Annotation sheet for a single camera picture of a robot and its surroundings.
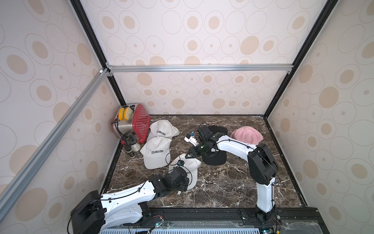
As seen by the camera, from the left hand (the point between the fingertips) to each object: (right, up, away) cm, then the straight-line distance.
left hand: (187, 181), depth 80 cm
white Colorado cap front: (+2, +9, +2) cm, 9 cm away
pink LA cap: (+40, +25, +17) cm, 50 cm away
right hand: (-1, +11, +4) cm, 12 cm away
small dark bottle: (-37, +16, +9) cm, 41 cm away
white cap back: (-18, +30, +25) cm, 43 cm away
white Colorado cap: (-20, +14, +12) cm, 27 cm away
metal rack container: (-42, +32, +13) cm, 55 cm away
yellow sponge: (-40, +39, +14) cm, 58 cm away
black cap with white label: (+19, +10, +13) cm, 25 cm away
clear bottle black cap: (-36, +22, +12) cm, 44 cm away
